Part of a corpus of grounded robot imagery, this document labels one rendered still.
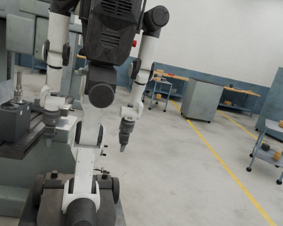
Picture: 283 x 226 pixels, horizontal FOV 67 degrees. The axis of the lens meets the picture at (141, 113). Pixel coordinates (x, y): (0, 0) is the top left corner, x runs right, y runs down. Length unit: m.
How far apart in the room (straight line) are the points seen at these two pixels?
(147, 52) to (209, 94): 4.95
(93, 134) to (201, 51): 7.77
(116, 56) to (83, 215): 0.77
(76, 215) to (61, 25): 0.89
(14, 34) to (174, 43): 7.11
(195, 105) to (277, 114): 2.28
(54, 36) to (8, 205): 1.53
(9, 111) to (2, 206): 1.06
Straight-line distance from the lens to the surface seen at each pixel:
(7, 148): 1.42
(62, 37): 1.09
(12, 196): 2.17
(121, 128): 1.30
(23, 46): 1.85
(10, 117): 1.38
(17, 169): 2.15
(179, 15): 8.59
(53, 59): 1.12
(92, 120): 1.25
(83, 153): 1.36
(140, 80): 1.15
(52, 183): 1.62
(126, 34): 0.97
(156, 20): 1.09
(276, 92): 7.00
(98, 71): 1.02
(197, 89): 5.82
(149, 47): 1.12
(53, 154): 1.97
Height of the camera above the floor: 1.57
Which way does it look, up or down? 17 degrees down
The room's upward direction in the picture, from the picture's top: 13 degrees clockwise
